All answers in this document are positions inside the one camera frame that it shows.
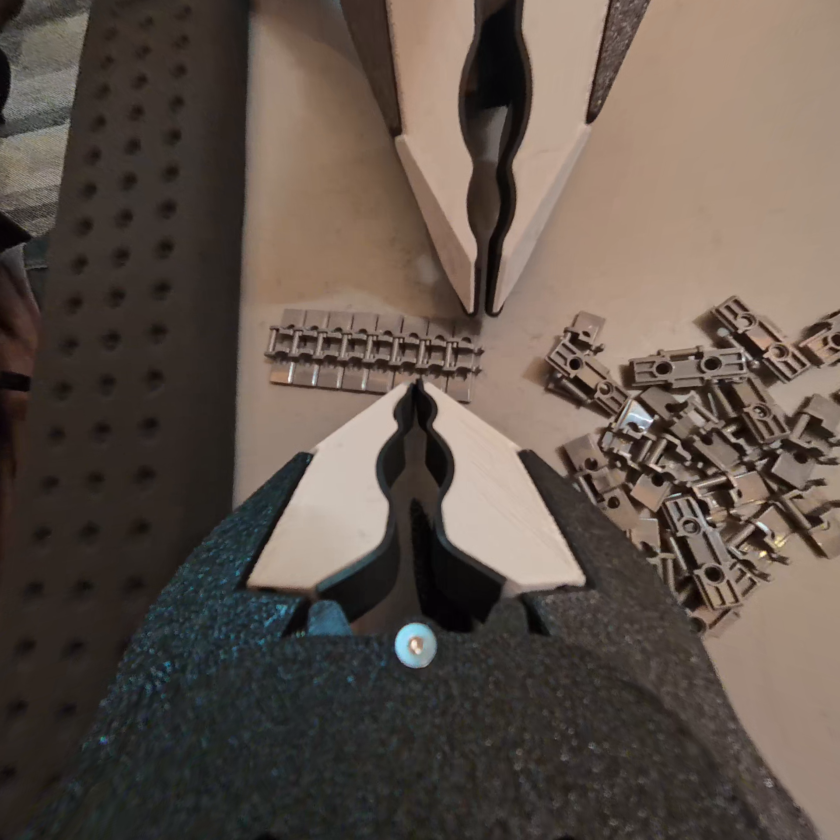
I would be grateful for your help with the grey desk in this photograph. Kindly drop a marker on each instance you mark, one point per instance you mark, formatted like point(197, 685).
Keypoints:
point(656, 197)

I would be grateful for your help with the pile of grey track links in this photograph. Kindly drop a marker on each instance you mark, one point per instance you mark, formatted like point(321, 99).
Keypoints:
point(689, 472)

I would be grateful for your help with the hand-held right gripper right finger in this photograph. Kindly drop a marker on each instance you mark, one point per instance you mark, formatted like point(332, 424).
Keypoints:
point(512, 518)

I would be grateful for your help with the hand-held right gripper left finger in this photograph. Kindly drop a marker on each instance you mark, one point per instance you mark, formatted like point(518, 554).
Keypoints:
point(315, 518)

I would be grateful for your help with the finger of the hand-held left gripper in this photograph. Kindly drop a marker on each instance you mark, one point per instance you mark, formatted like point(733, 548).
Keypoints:
point(426, 98)
point(558, 98)

